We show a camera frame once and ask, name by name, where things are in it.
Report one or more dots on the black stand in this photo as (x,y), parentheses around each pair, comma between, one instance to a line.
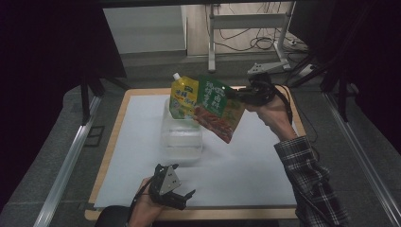
(88,94)
(342,88)

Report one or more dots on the white desk frame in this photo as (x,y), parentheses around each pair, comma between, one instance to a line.
(249,22)

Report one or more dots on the green and red sauce packet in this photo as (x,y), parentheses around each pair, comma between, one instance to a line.
(217,108)

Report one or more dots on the person's right hand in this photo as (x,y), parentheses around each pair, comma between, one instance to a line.
(274,115)

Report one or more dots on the white table mat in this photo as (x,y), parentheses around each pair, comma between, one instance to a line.
(246,170)

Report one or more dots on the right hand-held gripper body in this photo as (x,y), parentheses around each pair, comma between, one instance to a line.
(260,90)

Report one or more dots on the person's left hand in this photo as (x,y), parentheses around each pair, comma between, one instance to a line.
(143,208)

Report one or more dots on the dark floor plate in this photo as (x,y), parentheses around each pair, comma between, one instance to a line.
(94,136)

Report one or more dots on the yellow spout pouch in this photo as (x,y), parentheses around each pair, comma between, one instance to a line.
(183,97)

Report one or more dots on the clear plastic container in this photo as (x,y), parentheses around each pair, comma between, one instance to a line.
(181,142)

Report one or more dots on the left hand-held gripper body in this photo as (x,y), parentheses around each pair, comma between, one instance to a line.
(165,186)

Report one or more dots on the white power strip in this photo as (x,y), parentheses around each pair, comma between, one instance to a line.
(306,70)

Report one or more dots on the aluminium rail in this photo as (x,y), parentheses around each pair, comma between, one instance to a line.
(67,164)
(362,157)

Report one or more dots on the white cabinet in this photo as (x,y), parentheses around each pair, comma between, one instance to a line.
(145,30)

